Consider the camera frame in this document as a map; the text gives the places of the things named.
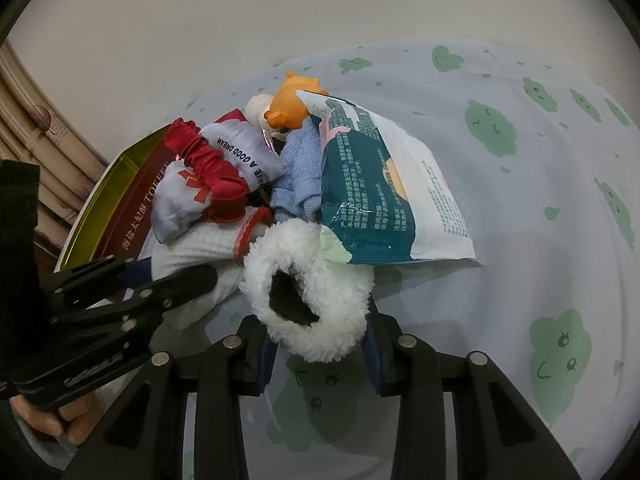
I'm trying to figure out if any orange plush toy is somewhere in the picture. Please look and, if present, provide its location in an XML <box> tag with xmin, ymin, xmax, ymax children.
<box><xmin>264</xmin><ymin>70</ymin><xmax>328</xmax><ymax>130</ymax></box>

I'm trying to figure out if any teal white snack bag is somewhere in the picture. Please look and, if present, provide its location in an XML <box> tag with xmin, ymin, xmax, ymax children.
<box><xmin>296</xmin><ymin>91</ymin><xmax>476</xmax><ymax>266</ymax></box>

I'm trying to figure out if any white fluffy plush item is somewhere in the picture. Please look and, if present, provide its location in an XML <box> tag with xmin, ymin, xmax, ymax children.
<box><xmin>240</xmin><ymin>219</ymin><xmax>374</xmax><ymax>363</ymax></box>

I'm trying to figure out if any red gold tin box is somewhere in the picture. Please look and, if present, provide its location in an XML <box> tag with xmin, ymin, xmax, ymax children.
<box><xmin>56</xmin><ymin>127</ymin><xmax>175</xmax><ymax>271</ymax></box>

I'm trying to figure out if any white cotton glove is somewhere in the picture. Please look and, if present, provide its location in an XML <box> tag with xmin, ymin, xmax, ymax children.
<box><xmin>151</xmin><ymin>207</ymin><xmax>272</xmax><ymax>330</ymax></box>

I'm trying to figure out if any grey printed sock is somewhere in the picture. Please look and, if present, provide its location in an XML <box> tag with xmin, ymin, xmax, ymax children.
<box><xmin>151</xmin><ymin>108</ymin><xmax>285</xmax><ymax>244</ymax></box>

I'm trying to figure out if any person's left hand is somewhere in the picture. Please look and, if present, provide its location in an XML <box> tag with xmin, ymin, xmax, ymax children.
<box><xmin>10</xmin><ymin>392</ymin><xmax>104</xmax><ymax>445</ymax></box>

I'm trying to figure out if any beige patterned curtain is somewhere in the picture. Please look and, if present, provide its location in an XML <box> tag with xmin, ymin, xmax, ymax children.
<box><xmin>1</xmin><ymin>42</ymin><xmax>106</xmax><ymax>249</ymax></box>

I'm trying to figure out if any white pompom ball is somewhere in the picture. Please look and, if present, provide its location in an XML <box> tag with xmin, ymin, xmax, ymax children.
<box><xmin>244</xmin><ymin>93</ymin><xmax>273</xmax><ymax>131</ymax></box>

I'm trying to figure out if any light blue towel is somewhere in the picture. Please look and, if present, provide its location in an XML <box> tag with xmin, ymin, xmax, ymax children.
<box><xmin>270</xmin><ymin>116</ymin><xmax>322</xmax><ymax>222</ymax></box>

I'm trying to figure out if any blue cloud-print bedsheet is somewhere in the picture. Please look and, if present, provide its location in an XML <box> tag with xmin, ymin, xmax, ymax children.
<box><xmin>181</xmin><ymin>38</ymin><xmax>639</xmax><ymax>479</ymax></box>

